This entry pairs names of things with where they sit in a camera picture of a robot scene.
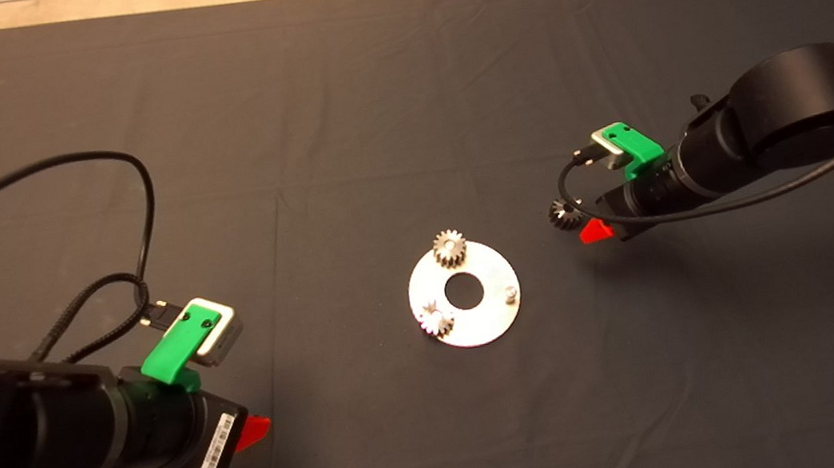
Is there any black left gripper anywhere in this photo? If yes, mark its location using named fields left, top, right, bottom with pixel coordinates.
left=117, top=351, right=278, bottom=468

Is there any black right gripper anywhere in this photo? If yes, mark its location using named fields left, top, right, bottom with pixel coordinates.
left=570, top=158, right=700, bottom=248

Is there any steel planetary gear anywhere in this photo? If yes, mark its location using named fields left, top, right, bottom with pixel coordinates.
left=546, top=196, right=586, bottom=235
left=419, top=299, right=457, bottom=340
left=431, top=228, right=472, bottom=270

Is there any round metal carrier plate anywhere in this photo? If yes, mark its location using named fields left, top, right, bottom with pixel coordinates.
left=403, top=236, right=529, bottom=355

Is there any dark grey table cloth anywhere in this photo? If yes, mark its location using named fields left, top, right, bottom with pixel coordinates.
left=0, top=0, right=834, bottom=468

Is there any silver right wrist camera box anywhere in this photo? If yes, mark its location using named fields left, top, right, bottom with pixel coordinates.
left=590, top=121, right=638, bottom=173

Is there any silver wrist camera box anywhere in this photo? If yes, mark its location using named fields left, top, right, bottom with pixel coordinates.
left=590, top=121, right=638, bottom=173
left=176, top=292, right=248, bottom=371

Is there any green right camera mount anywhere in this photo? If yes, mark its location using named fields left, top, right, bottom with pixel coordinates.
left=604, top=117, right=669, bottom=183

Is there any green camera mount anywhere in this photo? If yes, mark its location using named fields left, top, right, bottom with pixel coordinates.
left=133, top=296, right=232, bottom=399
left=604, top=117, right=669, bottom=183

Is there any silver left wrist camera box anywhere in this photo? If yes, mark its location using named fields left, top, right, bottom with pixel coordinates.
left=176, top=292, right=248, bottom=371

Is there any green left camera mount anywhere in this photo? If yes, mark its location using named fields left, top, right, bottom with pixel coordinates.
left=133, top=296, right=232, bottom=399

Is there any thin braided left wrist cable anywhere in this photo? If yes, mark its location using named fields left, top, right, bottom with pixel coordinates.
left=21, top=269, right=160, bottom=370

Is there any black left camera cable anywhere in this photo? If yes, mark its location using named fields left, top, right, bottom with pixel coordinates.
left=0, top=142, right=184, bottom=347

